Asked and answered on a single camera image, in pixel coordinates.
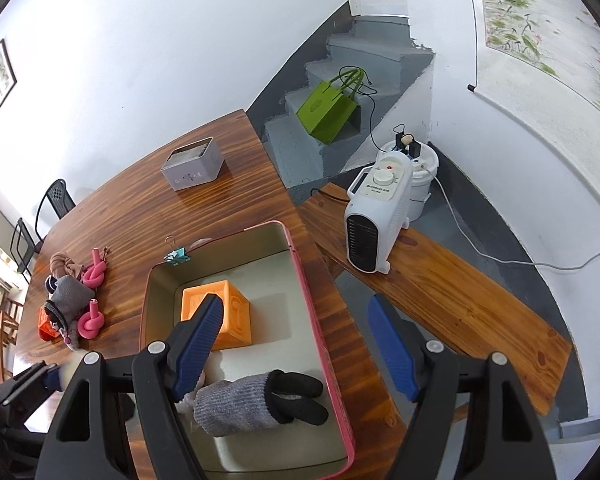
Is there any pink rectangular tin container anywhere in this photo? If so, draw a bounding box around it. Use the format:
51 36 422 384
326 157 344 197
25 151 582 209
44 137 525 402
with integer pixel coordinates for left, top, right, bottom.
140 220 357 480

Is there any grey concrete staircase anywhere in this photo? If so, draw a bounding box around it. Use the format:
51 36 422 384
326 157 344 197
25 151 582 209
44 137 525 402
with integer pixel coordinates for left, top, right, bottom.
262 15 436 191

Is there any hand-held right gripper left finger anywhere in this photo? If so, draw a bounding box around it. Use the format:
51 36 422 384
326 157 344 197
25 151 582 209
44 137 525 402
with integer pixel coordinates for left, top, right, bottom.
35 294 226 480

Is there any dusty pink knotted cloth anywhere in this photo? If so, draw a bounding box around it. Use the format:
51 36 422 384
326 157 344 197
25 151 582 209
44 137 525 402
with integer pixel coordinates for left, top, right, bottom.
50 252 86 281

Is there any teal binder clip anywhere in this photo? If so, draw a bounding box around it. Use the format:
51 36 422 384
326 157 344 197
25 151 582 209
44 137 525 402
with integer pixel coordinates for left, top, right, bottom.
164 236 193 266

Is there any light orange foam cube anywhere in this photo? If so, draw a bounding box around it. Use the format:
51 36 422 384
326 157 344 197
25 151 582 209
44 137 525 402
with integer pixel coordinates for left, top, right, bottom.
181 280 253 351

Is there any bright orange foam cube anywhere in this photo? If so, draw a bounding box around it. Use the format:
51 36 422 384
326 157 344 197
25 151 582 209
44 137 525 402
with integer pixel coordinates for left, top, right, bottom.
37 305 63 342

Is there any green paper gift bag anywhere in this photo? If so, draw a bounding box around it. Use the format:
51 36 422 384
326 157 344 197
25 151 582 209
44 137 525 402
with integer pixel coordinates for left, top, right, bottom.
296 66 376 145

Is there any wooden bench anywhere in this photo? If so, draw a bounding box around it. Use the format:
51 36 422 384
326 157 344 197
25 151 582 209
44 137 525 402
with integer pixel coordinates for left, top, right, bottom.
297 181 573 417

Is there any pink foam twist curler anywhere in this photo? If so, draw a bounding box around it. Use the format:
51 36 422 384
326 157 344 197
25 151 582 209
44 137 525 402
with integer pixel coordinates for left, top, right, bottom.
82 247 110 288
77 299 105 339

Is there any white electric heater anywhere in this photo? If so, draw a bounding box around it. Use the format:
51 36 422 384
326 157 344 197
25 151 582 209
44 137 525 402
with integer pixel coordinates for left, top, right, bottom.
344 151 413 276

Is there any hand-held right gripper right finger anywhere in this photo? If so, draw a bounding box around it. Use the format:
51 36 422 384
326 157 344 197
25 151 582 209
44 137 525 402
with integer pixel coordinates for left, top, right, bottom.
367 294 563 480

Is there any white power cable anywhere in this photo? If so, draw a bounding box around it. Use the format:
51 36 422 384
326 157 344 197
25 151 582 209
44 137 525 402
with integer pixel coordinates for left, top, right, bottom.
410 172 600 272

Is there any white appliance with plugs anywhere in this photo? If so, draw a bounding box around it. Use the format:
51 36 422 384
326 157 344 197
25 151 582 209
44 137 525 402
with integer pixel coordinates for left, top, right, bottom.
377 140 440 222

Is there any wooden chair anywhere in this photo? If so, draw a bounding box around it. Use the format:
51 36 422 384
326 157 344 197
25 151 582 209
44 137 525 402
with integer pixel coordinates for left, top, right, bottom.
0 297 23 361

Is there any grey square tin box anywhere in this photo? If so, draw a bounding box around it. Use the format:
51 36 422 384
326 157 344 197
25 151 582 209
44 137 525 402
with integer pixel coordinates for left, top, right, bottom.
160 136 226 192

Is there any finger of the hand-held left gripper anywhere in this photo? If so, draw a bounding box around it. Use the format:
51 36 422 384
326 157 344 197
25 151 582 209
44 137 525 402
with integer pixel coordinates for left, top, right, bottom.
0 360 65 408

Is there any painted wall scroll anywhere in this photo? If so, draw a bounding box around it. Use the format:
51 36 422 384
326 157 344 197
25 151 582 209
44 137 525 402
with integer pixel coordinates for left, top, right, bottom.
467 0 600 126

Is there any black metal chair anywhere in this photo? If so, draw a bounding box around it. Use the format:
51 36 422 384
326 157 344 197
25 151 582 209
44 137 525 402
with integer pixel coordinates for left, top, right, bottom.
11 217 43 277
36 178 77 221

